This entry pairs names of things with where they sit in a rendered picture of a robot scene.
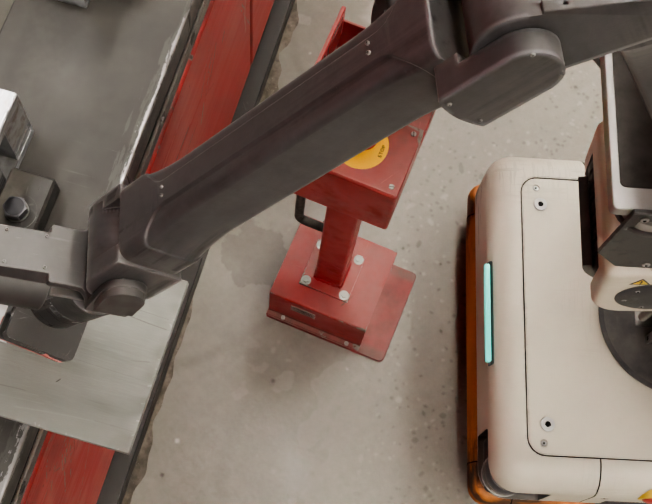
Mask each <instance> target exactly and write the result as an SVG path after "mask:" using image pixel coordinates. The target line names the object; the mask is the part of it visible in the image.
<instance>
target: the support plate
mask: <svg viewBox="0 0 652 504"><path fill-rule="evenodd" d="M188 285H189V284H188V281H185V280H182V279H181V281H180V282H178V283H177V284H175V285H173V286H172V287H170V288H168V289H166V290H165V291H163V292H161V293H159V294H158V295H156V296H154V297H152V298H150V299H147V300H145V305H144V306H143V307H142V308H141V309H140V310H139V311H137V312H136V313H135V314H134V315H133V316H127V317H122V316H116V315H106V316H103V317H100V318H97V319H93V320H90V321H88V323H87V325H86V328H85V330H84V333H83V336H82V338H81V341H80V344H79V346H78V349H77V352H76V354H75V357H74V359H73V360H71V361H67V362H61V363H59V362H56V361H53V360H51V359H48V358H46V357H43V356H41V355H38V354H36V353H33V352H31V351H28V350H26V349H23V348H21V347H18V346H16V345H13V344H11V343H10V344H6V343H3V342H0V417H3V418H6V419H9V420H13V421H16V422H19V423H23V424H26V425H30V426H33V427H36V428H40V429H43V430H46V431H50V432H53V433H56V434H60V435H63V436H66V437H70V438H73V439H77V440H80V441H83V442H87V443H90V444H93V445H97V446H100V447H103V448H107V449H110V450H113V451H117V452H120V453H124V454H127V455H129V454H130V452H131V449H132V446H133V443H134V441H135V438H136V435H137V432H138V429H139V426H140V423H141V420H142V418H143V415H144V412H145V409H146V406H147V403H148V400H149V397H150V394H151V392H152V389H153V386H154V383H155V380H156V377H157V374H158V371H159V369H160V366H161V363H162V360H163V357H164V354H165V351H166V348H167V346H168V343H169V340H170V337H171V334H172V331H173V328H174V325H175V323H176V320H177V317H178V314H179V311H180V308H181V305H182V302H183V300H184V297H185V294H186V291H187V288H188Z"/></svg>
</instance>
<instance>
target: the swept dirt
mask: <svg viewBox="0 0 652 504"><path fill-rule="evenodd" d="M298 22H299V17H298V11H297V0H295V2H294V5H293V8H292V11H291V13H290V16H289V19H288V22H287V25H286V27H285V30H284V33H283V36H282V39H281V42H280V45H279V48H278V51H277V54H276V57H275V60H274V63H273V65H272V68H271V71H270V74H269V77H268V80H267V83H266V86H265V89H264V92H263V94H262V97H261V100H260V103H261V102H262V101H264V100H265V99H267V98H268V97H269V96H271V95H272V94H274V93H275V92H277V91H278V90H279V88H278V80H279V77H280V75H281V71H282V69H281V64H280V61H279V53H280V52H281V51H282V50H283V49H284V48H286V47H287V46H288V44H289V43H290V41H291V37H292V34H293V31H294V30H295V28H296V27H297V25H298ZM192 304H193V300H192V301H191V304H190V307H189V310H188V313H187V316H186V318H185V321H184V324H183V327H182V330H181V333H180V336H179V339H178V342H177V344H176V347H175V350H174V353H173V356H172V359H171V362H170V365H169V367H168V370H167V373H166V376H165V379H164V382H163V385H162V388H161V391H160V393H159V396H158V399H157V402H156V405H155V408H154V411H153V414H152V417H151V420H150V423H149V426H148V429H147V432H146V435H145V437H144V440H143V443H142V446H141V449H140V452H139V455H138V457H137V460H136V463H135V466H134V469H133V472H132V475H131V478H130V481H129V484H128V487H127V490H126V492H125V495H124V498H123V501H122V504H130V503H131V498H132V495H133V492H134V490H135V488H136V487H137V485H138V484H139V483H140V482H141V481H142V479H143V478H144V476H145V474H146V470H147V462H148V456H149V453H150V450H151V447H152V443H153V432H152V426H153V421H154V419H155V417H156V415H157V414H158V412H159V410H160V408H161V406H162V403H163V399H164V394H165V391H166V389H167V387H168V385H169V383H170V382H171V379H172V377H173V367H174V360H175V356H176V354H177V352H178V350H179V348H180V346H181V343H182V341H183V337H184V333H185V330H186V328H187V325H188V323H189V321H190V318H191V314H192Z"/></svg>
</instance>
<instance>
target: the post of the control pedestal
mask: <svg viewBox="0 0 652 504"><path fill-rule="evenodd" d="M360 225H361V220H359V219H356V218H354V217H351V216H349V215H346V214H344V213H341V212H339V211H336V210H334V209H331V208H329V207H327V208H326V214H325V220H324V226H323V232H322V237H321V243H320V249H319V255H318V261H317V267H316V272H315V277H317V278H319V279H321V280H324V281H326V282H329V283H331V284H334V285H336V286H341V285H342V283H343V280H344V278H345V276H346V273H347V271H348V268H349V266H350V263H351V259H352V255H353V252H354V248H355V244H356V240H357V236H358V233H359V229H360Z"/></svg>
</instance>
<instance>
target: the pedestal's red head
mask: <svg viewBox="0 0 652 504"><path fill-rule="evenodd" d="M345 11H346V7H345V6H342V7H341V10H340V12H339V14H338V16H337V18H336V20H335V22H334V24H333V27H332V29H331V31H330V33H329V35H328V37H327V39H326V41H325V44H324V46H323V48H322V50H321V52H320V54H319V56H318V59H317V61H316V63H318V62H319V61H321V60H322V59H323V58H324V56H325V57H326V56H327V53H328V47H329V45H330V43H331V41H332V38H333V35H334V33H335V31H336V29H337V27H338V25H339V23H340V21H341V19H342V17H343V24H342V31H341V37H340V40H339V42H338V44H337V46H336V49H338V48H339V47H341V46H342V45H343V44H345V43H346V42H348V41H349V40H351V39H352V38H353V37H355V36H356V35H357V34H359V33H360V32H361V31H363V30H364V29H365V28H366V27H363V26H361V25H358V24H356V23H353V22H351V21H348V20H345V19H344V18H345ZM316 63H315V64H316ZM435 111H436V110H434V111H432V112H430V113H428V114H426V115H424V116H422V117H421V118H419V119H417V120H415V121H413V122H412V123H410V124H408V125H407V126H405V127H403V128H402V129H400V130H398V131H397V132H395V133H393V134H391V135H390V136H388V141H389V148H388V152H387V155H386V157H385V158H384V160H383V161H382V162H381V163H379V164H378V165H376V166H374V167H372V168H369V169H356V168H353V167H350V166H348V165H346V164H345V163H343V164H341V165H340V166H338V167H336V168H335V169H333V170H331V171H330V172H328V173H326V174H325V175H323V176H321V177H320V178H318V179H316V180H315V181H313V182H311V183H310V184H308V185H306V186H305V187H303V188H301V189H300V190H298V191H296V192H295V193H294V194H296V195H299V196H301V197H304V198H306V199H309V200H311V201H314V202H316V203H319V204H321V205H324V206H326V207H329V208H331V209H334V210H336V211H339V212H341V213H344V214H346V215H349V216H351V217H354V218H356V219H359V220H361V221H364V222H366V223H369V224H371V225H374V226H376V227H379V228H381V229H387V227H388V225H389V222H390V220H391V218H392V215H393V213H394V210H395V208H396V206H397V203H398V201H399V198H400V196H401V193H402V191H403V189H404V186H405V184H406V181H407V179H408V177H409V174H410V172H411V169H412V166H413V164H414V162H415V160H416V157H417V155H418V152H419V150H420V147H421V145H422V143H423V140H424V138H425V135H426V133H427V131H428V128H429V126H430V123H431V121H432V118H433V116H434V114H435Z"/></svg>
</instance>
